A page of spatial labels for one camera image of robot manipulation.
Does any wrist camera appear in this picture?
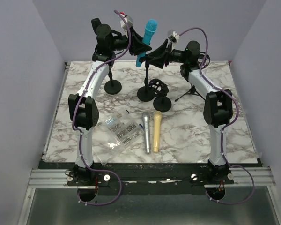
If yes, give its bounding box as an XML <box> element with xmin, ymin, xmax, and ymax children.
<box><xmin>168</xmin><ymin>30</ymin><xmax>180</xmax><ymax>50</ymax></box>
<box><xmin>120</xmin><ymin>12</ymin><xmax>133</xmax><ymax>36</ymax></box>

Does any cream microphone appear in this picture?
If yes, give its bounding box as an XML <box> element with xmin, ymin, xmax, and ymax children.
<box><xmin>153</xmin><ymin>111</ymin><xmax>162</xmax><ymax>152</ymax></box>

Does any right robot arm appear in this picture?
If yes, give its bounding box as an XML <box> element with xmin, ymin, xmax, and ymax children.
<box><xmin>145</xmin><ymin>40</ymin><xmax>233</xmax><ymax>184</ymax></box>

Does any black microphone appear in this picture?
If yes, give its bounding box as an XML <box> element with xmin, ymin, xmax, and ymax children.
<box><xmin>91</xmin><ymin>18</ymin><xmax>103</xmax><ymax>35</ymax></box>

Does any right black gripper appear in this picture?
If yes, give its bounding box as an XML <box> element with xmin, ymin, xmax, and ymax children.
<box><xmin>147</xmin><ymin>39</ymin><xmax>187</xmax><ymax>69</ymax></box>

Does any black shock-mount mic stand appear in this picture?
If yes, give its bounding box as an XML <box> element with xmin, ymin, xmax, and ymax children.
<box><xmin>149</xmin><ymin>79</ymin><xmax>172</xmax><ymax>112</ymax></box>

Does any black round-base mic stand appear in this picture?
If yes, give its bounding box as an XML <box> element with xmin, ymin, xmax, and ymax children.
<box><xmin>104</xmin><ymin>64</ymin><xmax>122</xmax><ymax>95</ymax></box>

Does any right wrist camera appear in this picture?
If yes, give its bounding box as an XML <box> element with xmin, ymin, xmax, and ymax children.
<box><xmin>168</xmin><ymin>30</ymin><xmax>180</xmax><ymax>50</ymax></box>

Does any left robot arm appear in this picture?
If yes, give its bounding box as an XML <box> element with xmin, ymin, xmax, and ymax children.
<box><xmin>68</xmin><ymin>18</ymin><xmax>154</xmax><ymax>185</ymax></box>

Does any purple cable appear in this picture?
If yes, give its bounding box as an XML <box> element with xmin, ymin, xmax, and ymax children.
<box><xmin>71</xmin><ymin>9</ymin><xmax>132</xmax><ymax>207</ymax></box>
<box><xmin>180</xmin><ymin>27</ymin><xmax>256</xmax><ymax>206</ymax></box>

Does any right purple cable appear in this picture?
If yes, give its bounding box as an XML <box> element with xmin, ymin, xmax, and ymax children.
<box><xmin>180</xmin><ymin>27</ymin><xmax>256</xmax><ymax>206</ymax></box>

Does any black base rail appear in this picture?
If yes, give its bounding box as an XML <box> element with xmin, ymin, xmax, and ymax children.
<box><xmin>37</xmin><ymin>160</ymin><xmax>235</xmax><ymax>196</ymax></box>

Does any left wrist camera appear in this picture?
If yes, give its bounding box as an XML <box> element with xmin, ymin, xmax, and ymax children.
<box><xmin>120</xmin><ymin>12</ymin><xmax>133</xmax><ymax>36</ymax></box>

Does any blue microphone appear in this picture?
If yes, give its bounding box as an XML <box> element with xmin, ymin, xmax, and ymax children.
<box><xmin>136</xmin><ymin>19</ymin><xmax>158</xmax><ymax>68</ymax></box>

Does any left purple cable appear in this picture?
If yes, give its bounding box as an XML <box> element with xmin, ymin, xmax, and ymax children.
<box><xmin>71</xmin><ymin>9</ymin><xmax>132</xmax><ymax>207</ymax></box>

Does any black round-base stand with clip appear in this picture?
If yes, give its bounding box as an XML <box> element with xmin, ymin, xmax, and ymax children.
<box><xmin>137</xmin><ymin>53</ymin><xmax>155</xmax><ymax>102</ymax></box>

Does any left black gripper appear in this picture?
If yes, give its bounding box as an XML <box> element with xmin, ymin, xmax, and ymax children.
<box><xmin>109</xmin><ymin>26</ymin><xmax>151</xmax><ymax>55</ymax></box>

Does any silver microphone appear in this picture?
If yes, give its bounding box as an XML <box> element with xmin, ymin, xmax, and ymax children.
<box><xmin>141</xmin><ymin>112</ymin><xmax>151</xmax><ymax>154</ymax></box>

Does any black tripod shock-mount stand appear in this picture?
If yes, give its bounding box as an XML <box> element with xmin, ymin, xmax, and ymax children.
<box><xmin>175</xmin><ymin>85</ymin><xmax>205</xmax><ymax>102</ymax></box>

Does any clear plastic screw box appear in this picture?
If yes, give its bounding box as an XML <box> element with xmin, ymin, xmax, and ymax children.
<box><xmin>92</xmin><ymin>108</ymin><xmax>143</xmax><ymax>165</ymax></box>

